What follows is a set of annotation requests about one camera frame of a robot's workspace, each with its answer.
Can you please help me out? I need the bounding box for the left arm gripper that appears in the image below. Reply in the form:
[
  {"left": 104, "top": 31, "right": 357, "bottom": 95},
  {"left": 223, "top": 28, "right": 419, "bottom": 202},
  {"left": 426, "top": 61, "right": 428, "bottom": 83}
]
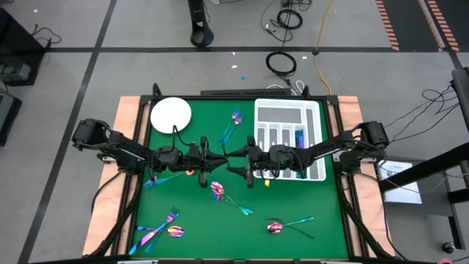
[{"left": 182, "top": 136, "right": 228, "bottom": 188}]

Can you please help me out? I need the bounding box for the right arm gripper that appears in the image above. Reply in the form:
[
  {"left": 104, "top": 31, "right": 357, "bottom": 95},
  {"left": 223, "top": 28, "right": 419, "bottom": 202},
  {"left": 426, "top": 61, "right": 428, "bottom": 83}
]
[{"left": 226, "top": 136, "right": 276, "bottom": 188}]

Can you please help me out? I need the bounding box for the iridescent rainbow knife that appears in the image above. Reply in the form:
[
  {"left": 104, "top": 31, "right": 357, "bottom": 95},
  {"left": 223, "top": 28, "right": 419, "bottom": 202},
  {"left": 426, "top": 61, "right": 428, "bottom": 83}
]
[
  {"left": 294, "top": 128, "right": 306, "bottom": 150},
  {"left": 128, "top": 212, "right": 181, "bottom": 257}
]

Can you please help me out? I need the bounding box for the white cutlery organiser tray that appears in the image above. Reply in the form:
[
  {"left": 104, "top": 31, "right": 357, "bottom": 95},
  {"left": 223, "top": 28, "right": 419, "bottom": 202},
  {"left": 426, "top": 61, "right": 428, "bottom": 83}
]
[{"left": 252, "top": 98, "right": 327, "bottom": 183}]

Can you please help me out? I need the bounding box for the round white plate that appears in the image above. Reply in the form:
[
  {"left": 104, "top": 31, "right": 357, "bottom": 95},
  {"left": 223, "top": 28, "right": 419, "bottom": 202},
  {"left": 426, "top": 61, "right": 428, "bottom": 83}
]
[{"left": 149, "top": 97, "right": 193, "bottom": 135}]

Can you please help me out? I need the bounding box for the black flat bar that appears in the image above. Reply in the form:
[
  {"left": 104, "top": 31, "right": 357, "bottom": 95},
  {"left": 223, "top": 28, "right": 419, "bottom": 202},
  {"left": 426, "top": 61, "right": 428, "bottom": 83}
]
[{"left": 200, "top": 87, "right": 292, "bottom": 97}]

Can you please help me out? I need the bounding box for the green table mat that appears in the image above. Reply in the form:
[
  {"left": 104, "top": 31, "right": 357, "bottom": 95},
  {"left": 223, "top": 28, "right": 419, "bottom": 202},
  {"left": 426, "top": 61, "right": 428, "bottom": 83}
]
[{"left": 130, "top": 98, "right": 350, "bottom": 260}]

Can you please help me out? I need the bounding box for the black diagonal support strut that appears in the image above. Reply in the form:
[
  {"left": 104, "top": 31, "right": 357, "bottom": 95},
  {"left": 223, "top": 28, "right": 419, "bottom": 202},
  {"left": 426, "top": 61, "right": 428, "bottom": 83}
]
[
  {"left": 335, "top": 175, "right": 395, "bottom": 260},
  {"left": 84, "top": 181, "right": 144, "bottom": 257}
]

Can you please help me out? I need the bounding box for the white paper sheet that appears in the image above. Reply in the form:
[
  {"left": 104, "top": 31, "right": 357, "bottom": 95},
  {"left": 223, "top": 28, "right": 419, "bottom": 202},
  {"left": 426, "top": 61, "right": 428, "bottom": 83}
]
[{"left": 377, "top": 159, "right": 423, "bottom": 205}]

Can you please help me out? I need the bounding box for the black box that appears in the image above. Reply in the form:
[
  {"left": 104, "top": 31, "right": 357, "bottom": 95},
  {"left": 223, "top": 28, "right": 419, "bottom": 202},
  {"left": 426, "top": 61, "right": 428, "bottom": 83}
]
[{"left": 0, "top": 91, "right": 23, "bottom": 147}]

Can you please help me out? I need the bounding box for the grey box device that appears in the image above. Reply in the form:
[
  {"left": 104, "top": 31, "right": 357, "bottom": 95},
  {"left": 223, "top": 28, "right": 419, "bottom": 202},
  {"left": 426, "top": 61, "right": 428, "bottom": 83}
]
[{"left": 0, "top": 61, "right": 33, "bottom": 84}]

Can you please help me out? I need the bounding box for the black cabinet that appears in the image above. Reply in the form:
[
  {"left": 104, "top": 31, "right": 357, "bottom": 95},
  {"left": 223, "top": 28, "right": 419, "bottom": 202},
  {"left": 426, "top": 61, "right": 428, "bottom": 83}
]
[{"left": 0, "top": 7, "right": 48, "bottom": 88}]

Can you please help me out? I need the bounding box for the black upright pole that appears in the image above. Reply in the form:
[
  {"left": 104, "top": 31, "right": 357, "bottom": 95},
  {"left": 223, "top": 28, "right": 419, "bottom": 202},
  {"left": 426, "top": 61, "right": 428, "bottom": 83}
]
[{"left": 451, "top": 67, "right": 469, "bottom": 133}]

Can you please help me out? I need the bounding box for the black aluminium table frame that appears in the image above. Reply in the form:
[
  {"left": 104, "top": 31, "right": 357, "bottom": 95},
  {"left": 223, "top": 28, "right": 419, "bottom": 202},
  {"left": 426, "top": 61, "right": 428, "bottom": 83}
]
[{"left": 109, "top": 82, "right": 371, "bottom": 264}]

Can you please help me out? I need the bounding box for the white cable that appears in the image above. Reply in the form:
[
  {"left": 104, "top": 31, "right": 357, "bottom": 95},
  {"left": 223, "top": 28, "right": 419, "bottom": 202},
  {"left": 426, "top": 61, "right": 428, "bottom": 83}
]
[{"left": 265, "top": 80, "right": 306, "bottom": 95}]

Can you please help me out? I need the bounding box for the coiled black cable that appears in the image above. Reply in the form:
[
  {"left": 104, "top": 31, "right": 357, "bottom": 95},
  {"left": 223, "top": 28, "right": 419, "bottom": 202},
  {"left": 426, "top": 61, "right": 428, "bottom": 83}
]
[
  {"left": 265, "top": 51, "right": 298, "bottom": 78},
  {"left": 275, "top": 7, "right": 304, "bottom": 31}
]

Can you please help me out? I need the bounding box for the black post stand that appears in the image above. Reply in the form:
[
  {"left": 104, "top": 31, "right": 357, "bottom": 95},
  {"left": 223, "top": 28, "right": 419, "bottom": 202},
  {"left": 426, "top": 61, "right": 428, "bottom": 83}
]
[{"left": 187, "top": 0, "right": 215, "bottom": 48}]

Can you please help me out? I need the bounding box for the yellow floor cable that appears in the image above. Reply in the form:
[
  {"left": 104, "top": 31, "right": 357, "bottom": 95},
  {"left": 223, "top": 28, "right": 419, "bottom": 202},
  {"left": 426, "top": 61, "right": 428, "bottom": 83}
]
[{"left": 312, "top": 0, "right": 335, "bottom": 95}]

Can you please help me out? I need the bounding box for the grey base plate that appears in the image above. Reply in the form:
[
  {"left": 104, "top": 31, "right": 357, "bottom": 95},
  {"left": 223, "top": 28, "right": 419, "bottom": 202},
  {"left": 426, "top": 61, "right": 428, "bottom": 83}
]
[{"left": 380, "top": 172, "right": 457, "bottom": 218}]

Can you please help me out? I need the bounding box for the black metal stand frame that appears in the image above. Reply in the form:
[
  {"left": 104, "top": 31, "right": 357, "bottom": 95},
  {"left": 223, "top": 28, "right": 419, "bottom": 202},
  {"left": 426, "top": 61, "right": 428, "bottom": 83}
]
[{"left": 377, "top": 141, "right": 469, "bottom": 254}]

